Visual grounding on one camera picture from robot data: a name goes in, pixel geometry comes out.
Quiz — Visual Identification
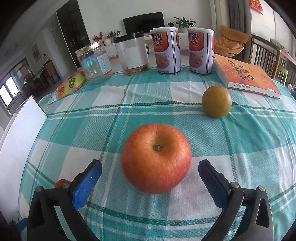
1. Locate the green plant in white pot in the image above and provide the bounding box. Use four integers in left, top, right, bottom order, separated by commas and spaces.
104, 30, 121, 45

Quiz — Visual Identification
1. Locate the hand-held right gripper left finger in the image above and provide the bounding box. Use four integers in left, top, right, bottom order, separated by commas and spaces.
27, 159, 103, 241

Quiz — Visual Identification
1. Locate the brown round pear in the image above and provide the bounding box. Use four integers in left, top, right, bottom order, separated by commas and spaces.
202, 85, 232, 119

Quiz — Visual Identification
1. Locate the white television cabinet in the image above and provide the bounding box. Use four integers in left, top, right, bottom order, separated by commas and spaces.
104, 32, 193, 59

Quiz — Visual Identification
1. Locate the red and white can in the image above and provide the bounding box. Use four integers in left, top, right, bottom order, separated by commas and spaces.
150, 27, 181, 75
188, 27, 215, 75

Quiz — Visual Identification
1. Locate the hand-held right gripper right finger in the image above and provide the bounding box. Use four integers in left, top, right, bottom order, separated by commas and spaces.
198, 159, 274, 241

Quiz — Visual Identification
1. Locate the clear jar with black lid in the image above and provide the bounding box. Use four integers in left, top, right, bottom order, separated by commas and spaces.
115, 32, 150, 76

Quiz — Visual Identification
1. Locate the red wall hanging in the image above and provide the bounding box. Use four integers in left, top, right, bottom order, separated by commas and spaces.
248, 0, 264, 15

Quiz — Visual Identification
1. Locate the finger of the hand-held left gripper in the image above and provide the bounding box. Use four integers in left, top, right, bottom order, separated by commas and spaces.
17, 218, 28, 232

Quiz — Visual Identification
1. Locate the covered standing air conditioner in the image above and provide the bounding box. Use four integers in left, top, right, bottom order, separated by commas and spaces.
209, 0, 230, 36

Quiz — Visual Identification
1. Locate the teal checkered tablecloth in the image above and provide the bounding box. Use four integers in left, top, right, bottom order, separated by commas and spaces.
17, 66, 296, 241

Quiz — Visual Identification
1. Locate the black television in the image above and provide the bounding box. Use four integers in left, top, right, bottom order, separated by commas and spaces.
122, 11, 165, 36

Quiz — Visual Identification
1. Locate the black glass cabinet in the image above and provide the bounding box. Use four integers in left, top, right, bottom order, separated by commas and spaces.
56, 0, 91, 68

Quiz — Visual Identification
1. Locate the large green potted plant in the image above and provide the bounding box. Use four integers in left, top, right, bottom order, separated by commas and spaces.
174, 17, 197, 33

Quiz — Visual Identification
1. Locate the small orange tangerine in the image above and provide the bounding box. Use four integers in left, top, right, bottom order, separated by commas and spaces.
55, 179, 70, 189

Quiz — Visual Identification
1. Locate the green plastic chair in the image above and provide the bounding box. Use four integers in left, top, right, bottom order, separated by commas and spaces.
276, 64, 289, 83

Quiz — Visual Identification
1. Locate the clear jar with gold lid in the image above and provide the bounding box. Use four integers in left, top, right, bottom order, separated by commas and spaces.
75, 40, 114, 81

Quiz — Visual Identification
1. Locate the orange lounge chair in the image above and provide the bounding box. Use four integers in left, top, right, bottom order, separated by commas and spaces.
213, 25, 252, 57

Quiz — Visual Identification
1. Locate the dark wooden chair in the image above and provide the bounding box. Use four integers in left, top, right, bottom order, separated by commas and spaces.
249, 34, 283, 80

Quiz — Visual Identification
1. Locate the framed wall picture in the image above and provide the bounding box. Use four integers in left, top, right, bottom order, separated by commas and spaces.
31, 44, 40, 62

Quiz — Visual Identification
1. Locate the white cardboard box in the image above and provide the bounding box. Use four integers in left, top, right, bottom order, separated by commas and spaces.
0, 95, 48, 224

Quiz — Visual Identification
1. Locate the red apple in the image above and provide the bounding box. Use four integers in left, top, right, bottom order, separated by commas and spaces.
120, 123, 192, 194

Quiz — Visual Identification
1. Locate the grey curtain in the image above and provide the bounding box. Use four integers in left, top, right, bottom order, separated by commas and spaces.
228, 0, 252, 35

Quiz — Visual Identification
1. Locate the fruit print tissue pack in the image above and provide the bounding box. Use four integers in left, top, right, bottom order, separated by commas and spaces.
47, 70, 87, 104

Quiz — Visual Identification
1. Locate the orange book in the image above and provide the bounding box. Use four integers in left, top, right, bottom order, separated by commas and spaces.
213, 54, 282, 100

